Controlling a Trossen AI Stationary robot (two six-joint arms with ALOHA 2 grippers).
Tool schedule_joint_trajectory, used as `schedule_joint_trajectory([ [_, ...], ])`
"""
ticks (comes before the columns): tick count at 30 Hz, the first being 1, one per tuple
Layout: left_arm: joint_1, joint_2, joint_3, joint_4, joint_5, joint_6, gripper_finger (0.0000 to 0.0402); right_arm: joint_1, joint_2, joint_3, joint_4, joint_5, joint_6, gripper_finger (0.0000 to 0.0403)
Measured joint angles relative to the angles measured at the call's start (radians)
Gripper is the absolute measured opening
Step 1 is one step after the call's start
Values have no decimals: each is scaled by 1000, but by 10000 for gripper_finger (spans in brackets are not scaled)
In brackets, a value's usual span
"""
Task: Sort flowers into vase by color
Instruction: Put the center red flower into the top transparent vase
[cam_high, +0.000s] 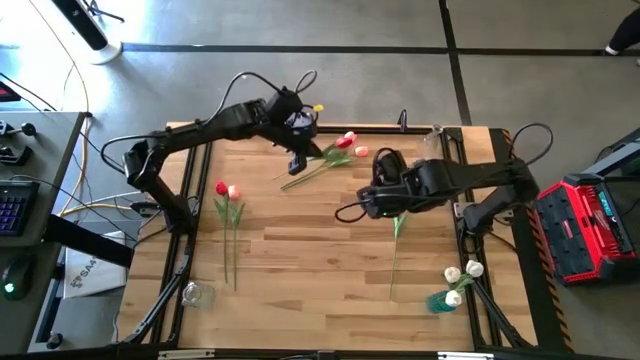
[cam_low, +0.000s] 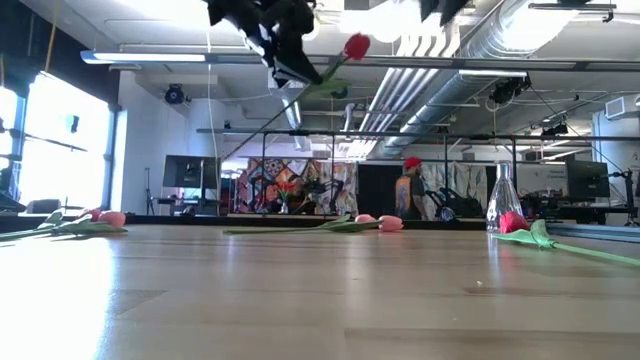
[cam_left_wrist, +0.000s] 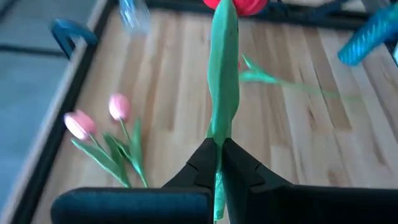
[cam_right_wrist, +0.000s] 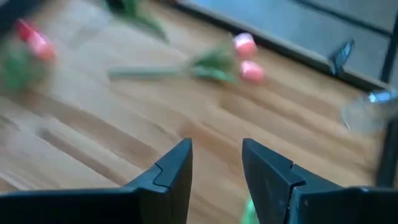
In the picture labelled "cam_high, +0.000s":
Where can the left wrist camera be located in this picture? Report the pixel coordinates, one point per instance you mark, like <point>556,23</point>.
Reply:
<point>300,124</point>

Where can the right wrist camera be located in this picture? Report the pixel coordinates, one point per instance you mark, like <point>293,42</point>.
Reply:
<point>387,162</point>

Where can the black desk clamp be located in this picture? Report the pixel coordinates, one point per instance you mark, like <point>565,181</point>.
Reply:
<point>14,156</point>

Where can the black device red display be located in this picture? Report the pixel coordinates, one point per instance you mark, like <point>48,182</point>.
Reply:
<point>7,92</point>

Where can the white artificial tulip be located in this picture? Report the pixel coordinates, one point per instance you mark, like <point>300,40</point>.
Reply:
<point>453,298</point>
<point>452,274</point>
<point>474,268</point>

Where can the black aluminium table frame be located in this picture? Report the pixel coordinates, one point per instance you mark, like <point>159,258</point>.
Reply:
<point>380,130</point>

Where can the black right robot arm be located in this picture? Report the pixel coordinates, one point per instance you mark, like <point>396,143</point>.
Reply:
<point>465,175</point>

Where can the black backlit keyboard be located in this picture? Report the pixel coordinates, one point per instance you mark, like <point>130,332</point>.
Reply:
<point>15,207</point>

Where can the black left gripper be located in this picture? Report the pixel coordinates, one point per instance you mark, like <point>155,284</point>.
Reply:
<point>295,142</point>

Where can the red black toolbox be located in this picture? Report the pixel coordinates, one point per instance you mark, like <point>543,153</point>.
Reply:
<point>575,235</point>

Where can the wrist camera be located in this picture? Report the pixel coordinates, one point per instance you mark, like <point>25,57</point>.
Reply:
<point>387,162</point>
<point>300,124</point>

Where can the red artificial tulip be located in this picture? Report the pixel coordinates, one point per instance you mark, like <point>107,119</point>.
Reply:
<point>221,188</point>
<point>398,224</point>
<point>344,142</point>

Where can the dark grey desk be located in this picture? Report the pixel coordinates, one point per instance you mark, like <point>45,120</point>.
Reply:
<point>45,165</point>

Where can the black knob tool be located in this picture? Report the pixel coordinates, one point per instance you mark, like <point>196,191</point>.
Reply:
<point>17,129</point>

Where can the clear conical glass vase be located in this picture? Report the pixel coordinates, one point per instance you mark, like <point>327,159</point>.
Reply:
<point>431,142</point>

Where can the black desk support bar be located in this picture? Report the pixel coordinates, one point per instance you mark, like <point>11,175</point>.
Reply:
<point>85,241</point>

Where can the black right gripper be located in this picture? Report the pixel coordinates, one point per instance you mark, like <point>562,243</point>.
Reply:
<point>390,200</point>

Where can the black computer mouse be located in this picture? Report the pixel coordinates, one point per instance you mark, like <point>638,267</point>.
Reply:
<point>17,275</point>

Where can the black tripod legs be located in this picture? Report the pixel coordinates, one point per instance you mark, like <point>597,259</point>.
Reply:
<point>102,11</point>

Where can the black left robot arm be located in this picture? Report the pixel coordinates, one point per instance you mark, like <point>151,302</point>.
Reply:
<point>200,129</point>

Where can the person's leg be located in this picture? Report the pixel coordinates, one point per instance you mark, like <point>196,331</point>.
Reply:
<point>625,32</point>

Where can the black power strip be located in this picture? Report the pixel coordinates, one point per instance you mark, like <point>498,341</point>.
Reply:
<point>145,207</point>

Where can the black yellow hazard strip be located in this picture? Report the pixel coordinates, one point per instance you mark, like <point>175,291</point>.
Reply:
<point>552,295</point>

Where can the teal green vase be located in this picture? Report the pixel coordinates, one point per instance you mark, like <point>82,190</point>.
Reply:
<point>436,304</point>

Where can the grey blue equipment case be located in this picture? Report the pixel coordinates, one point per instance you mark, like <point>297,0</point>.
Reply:
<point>617,155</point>

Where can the silver metal bracket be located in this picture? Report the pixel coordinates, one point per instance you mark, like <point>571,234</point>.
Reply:
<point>465,356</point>
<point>185,354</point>

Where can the black stand white base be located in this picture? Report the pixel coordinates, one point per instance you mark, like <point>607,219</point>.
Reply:
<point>105,52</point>

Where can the clear round glass vase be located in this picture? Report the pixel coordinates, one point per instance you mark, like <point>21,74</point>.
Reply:
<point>197,296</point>

